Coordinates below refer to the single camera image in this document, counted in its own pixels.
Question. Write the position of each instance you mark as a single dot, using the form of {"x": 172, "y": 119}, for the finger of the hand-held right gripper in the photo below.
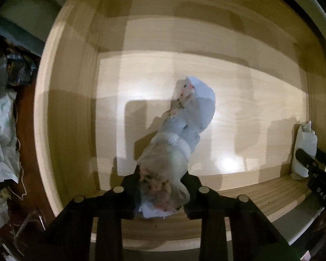
{"x": 305, "y": 159}

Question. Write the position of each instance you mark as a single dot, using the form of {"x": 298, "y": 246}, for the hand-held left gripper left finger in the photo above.
{"x": 129, "y": 190}

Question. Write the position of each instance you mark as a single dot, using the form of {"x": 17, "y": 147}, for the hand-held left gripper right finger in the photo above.
{"x": 193, "y": 198}

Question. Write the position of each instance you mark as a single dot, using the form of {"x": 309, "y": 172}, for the blue floral socks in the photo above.
{"x": 201, "y": 106}

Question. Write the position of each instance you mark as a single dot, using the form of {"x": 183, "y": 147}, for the wooden drawer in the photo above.
{"x": 233, "y": 92}

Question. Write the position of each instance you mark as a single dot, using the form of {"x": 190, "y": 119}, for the clear plastic wrapper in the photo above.
{"x": 30, "y": 220}

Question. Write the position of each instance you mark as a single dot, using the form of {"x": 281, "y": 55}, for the white crumpled cloth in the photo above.
{"x": 2, "y": 141}

